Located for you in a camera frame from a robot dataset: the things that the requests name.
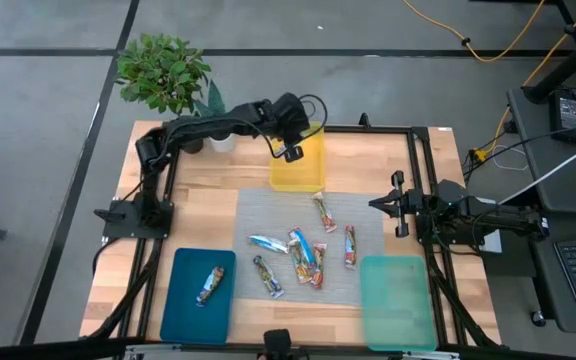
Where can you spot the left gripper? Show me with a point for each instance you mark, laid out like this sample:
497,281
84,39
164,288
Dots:
290,117

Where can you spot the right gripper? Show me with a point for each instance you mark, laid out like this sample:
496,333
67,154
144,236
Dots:
412,205

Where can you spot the blue red-tipped granola bar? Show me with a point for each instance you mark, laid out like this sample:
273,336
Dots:
302,246
350,247

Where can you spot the red Chewy granola bar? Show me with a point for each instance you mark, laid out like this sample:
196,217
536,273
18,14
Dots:
318,270
324,212

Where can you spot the blue brown granola bar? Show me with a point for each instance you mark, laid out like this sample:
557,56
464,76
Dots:
268,276
210,286

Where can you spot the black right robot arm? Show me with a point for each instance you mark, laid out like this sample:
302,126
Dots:
493,217

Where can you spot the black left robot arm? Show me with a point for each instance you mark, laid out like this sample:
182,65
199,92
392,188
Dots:
208,125

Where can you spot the yellow plastic bin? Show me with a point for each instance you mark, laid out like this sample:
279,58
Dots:
303,175

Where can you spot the snake plant in white pot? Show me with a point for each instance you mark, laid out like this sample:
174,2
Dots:
223,145

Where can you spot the grey woven placemat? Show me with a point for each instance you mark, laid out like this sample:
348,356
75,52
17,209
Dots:
268,210

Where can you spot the turquoise plastic bin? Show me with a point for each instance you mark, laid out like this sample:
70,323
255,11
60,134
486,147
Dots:
398,300

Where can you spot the leafy plant in black pot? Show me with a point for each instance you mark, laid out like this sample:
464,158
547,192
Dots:
160,75

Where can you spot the dark grey side table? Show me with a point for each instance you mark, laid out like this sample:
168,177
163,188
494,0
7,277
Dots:
533,175

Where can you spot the black caster wheel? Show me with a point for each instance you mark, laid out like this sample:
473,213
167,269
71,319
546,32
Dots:
538,317

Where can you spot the black power adapter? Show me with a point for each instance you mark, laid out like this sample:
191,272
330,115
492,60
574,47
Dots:
568,115

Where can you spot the dark blue plastic bin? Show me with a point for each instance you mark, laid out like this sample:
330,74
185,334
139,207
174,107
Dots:
188,310

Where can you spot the black standing desk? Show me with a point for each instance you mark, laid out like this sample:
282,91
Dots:
568,65

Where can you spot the silver aluminium profile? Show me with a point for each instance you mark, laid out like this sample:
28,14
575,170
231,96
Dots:
208,348

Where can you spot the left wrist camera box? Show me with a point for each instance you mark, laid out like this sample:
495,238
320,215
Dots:
293,153

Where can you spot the black aluminium table frame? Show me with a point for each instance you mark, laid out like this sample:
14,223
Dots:
358,129

